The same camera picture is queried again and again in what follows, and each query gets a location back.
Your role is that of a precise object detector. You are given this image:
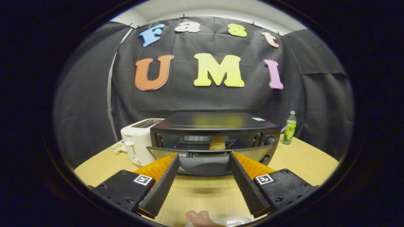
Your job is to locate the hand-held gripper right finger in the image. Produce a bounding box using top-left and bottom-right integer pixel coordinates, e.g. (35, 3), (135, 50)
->
(228, 151), (320, 218)

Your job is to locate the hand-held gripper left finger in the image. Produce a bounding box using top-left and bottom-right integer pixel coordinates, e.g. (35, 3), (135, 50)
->
(94, 153), (181, 218)

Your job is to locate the yellow bread roll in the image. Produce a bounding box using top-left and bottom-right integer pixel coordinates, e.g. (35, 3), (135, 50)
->
(209, 136), (226, 150)

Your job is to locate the black toaster oven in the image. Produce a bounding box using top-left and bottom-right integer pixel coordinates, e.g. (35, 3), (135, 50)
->
(146, 112), (282, 176)

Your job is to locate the white slot toaster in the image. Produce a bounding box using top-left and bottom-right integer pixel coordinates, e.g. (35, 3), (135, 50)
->
(121, 118), (164, 166)

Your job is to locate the small white plate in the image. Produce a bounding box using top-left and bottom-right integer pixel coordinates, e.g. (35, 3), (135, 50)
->
(185, 215), (253, 227)

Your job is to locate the green drink bottle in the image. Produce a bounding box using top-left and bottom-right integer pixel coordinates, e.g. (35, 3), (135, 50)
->
(282, 110), (297, 145)

